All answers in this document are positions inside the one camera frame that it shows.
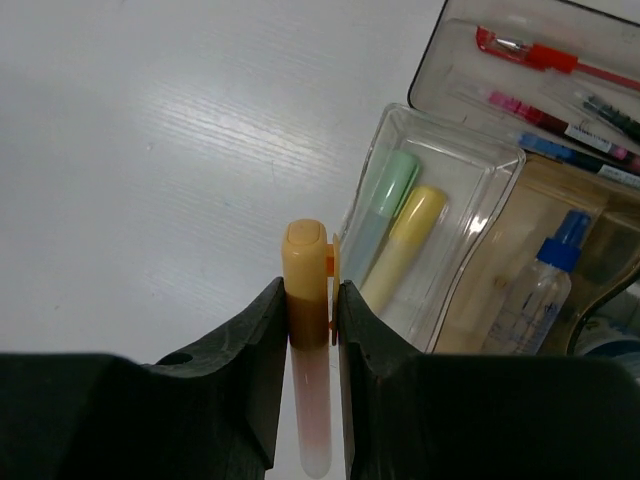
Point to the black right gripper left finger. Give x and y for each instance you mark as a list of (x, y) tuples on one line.
[(209, 410)]

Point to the red gel pen refill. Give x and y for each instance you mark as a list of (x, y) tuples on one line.
[(554, 125)]

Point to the orange pink highlighter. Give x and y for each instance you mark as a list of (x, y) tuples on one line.
[(311, 274)]

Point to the red ballpoint pen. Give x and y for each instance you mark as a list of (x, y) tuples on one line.
[(541, 57)]

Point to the yellow translucent highlighter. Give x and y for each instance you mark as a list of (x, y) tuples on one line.
[(413, 225)]

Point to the green translucent highlighter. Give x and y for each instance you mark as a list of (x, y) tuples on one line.
[(388, 196)]

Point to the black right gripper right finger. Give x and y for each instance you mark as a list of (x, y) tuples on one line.
[(411, 415)]

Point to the clear compartment organizer box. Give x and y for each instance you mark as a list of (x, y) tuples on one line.
[(504, 201)]

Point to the black gel pen refill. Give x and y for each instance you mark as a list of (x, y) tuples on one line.
[(602, 110)]

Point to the clear blue cap glue bottle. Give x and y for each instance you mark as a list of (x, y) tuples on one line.
[(538, 293)]

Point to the blue gel pen refill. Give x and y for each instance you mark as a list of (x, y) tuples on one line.
[(586, 162)]

